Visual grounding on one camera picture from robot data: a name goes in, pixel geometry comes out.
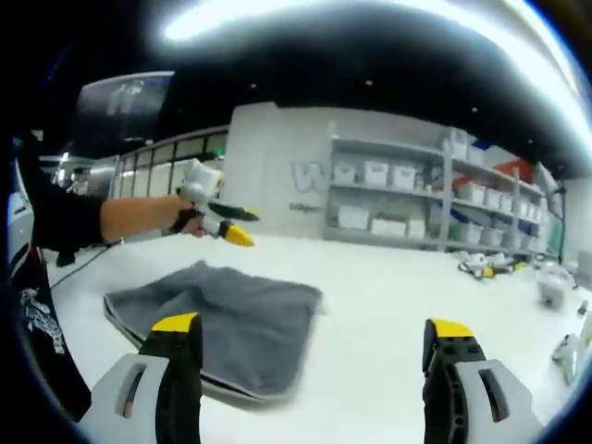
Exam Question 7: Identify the grey towel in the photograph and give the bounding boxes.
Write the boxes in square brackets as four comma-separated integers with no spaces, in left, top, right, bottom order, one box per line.
[102,259,325,400]

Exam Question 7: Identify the person's left hand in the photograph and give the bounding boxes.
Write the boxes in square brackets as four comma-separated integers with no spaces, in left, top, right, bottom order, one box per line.
[164,196,207,240]

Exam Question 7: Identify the glass partition windows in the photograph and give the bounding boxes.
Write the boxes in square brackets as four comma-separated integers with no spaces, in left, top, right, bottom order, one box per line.
[105,129,230,204]

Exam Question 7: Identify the dark hanging ceiling screen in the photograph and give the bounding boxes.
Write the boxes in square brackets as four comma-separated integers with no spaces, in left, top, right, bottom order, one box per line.
[75,70,176,142]

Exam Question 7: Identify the white gadget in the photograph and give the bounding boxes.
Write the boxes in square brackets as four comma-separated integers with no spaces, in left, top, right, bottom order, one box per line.
[549,332,582,386]

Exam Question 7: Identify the person in black shirt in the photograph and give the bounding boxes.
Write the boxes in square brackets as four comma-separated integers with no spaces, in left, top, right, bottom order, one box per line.
[6,133,105,423]

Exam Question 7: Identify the white crumpled bag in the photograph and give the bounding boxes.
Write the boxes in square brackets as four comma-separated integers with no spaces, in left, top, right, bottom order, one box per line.
[535,263,578,307]

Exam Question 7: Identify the group of white storage bins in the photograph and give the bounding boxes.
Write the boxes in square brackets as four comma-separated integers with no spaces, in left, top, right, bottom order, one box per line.
[335,129,556,249]

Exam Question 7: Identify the long ceiling light strip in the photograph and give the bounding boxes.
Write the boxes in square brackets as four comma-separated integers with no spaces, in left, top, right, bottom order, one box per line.
[161,0,584,98]

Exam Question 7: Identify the grey metal shelf unit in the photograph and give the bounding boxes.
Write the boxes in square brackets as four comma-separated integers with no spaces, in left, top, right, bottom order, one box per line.
[323,122,568,255]

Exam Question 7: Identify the black floor stand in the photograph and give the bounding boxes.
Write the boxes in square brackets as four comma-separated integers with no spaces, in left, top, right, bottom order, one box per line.
[549,182,569,263]

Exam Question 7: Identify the yellow-tipped gripper with cables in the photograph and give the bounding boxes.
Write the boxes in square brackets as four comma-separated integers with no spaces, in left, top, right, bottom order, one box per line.
[456,253,528,282]

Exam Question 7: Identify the thin cable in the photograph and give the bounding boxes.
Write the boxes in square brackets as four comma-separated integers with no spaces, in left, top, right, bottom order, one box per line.
[48,243,115,290]

